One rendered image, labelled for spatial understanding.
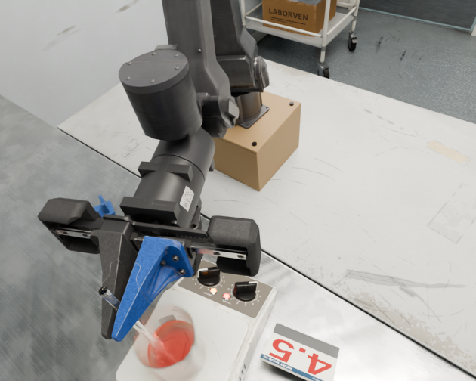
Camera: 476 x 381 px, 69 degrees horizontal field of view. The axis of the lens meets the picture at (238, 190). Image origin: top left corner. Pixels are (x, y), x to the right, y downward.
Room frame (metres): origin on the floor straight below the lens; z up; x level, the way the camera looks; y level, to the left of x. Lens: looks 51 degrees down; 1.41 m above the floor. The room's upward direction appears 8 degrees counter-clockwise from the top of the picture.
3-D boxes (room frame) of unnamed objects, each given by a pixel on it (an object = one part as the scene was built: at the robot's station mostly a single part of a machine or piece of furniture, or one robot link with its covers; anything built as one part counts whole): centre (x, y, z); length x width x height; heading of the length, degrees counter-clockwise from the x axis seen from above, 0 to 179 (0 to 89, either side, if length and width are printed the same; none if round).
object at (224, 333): (0.12, 0.09, 0.98); 0.12 x 0.12 x 0.01; 59
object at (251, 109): (0.51, -0.03, 1.03); 0.07 x 0.07 x 0.06; 42
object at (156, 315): (0.11, 0.09, 1.03); 0.07 x 0.06 x 0.08; 55
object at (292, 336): (0.11, -0.05, 0.92); 0.09 x 0.06 x 0.04; 59
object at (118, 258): (0.13, 0.11, 1.16); 0.07 x 0.04 x 0.06; 162
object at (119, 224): (0.16, 0.07, 1.16); 0.09 x 0.02 x 0.04; 72
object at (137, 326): (0.11, 0.10, 1.10); 0.01 x 0.01 x 0.20
